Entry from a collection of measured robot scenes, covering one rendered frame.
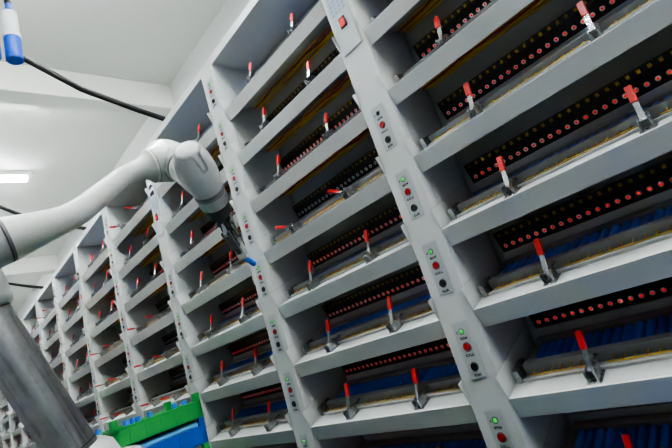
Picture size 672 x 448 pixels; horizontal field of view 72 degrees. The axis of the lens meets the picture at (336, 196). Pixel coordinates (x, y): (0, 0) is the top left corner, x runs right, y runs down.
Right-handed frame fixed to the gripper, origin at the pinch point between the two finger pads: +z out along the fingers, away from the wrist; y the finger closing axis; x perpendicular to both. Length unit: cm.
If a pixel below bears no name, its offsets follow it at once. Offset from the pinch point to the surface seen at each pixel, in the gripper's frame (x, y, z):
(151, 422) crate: 41, -32, 28
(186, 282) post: 41, 40, 48
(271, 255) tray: -8.3, 0.7, 8.0
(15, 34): 67, 98, -58
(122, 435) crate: 46, -37, 23
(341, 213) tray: -34.5, -13.7, -14.0
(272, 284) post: -5.7, -5.7, 14.8
